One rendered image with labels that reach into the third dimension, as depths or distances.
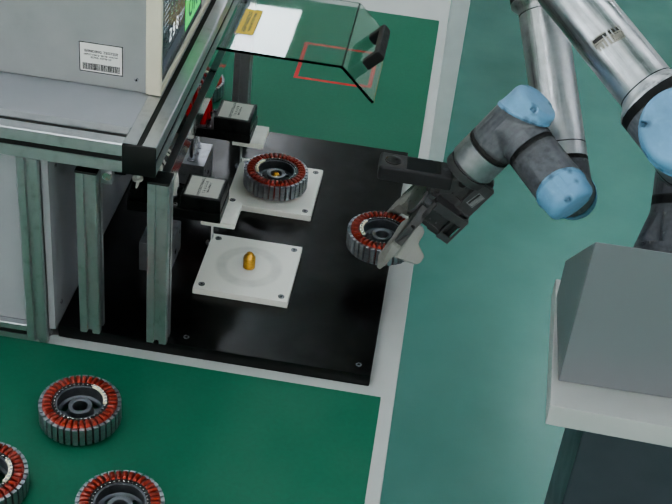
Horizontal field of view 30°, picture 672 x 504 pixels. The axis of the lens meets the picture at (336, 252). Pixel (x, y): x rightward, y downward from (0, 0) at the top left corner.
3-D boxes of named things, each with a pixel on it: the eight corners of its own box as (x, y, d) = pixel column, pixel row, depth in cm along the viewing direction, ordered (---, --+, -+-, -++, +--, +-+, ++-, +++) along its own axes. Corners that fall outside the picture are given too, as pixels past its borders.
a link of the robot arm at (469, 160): (468, 147, 184) (470, 120, 191) (448, 167, 187) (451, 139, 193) (507, 175, 186) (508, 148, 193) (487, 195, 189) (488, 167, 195)
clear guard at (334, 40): (388, 38, 220) (392, 7, 217) (373, 104, 201) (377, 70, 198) (206, 11, 222) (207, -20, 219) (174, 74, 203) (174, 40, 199)
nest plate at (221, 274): (301, 252, 207) (302, 246, 206) (287, 308, 195) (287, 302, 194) (212, 238, 207) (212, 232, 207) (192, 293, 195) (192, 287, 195)
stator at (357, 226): (417, 232, 206) (420, 214, 204) (412, 272, 197) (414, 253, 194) (350, 222, 206) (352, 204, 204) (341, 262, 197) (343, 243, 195)
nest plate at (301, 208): (322, 175, 226) (323, 169, 225) (310, 221, 214) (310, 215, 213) (240, 163, 227) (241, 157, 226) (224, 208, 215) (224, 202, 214)
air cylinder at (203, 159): (212, 170, 224) (213, 143, 221) (203, 192, 218) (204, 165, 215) (184, 165, 224) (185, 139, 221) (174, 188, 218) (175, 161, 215)
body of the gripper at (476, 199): (443, 248, 195) (494, 199, 189) (400, 217, 193) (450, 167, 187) (446, 221, 202) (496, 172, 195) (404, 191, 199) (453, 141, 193)
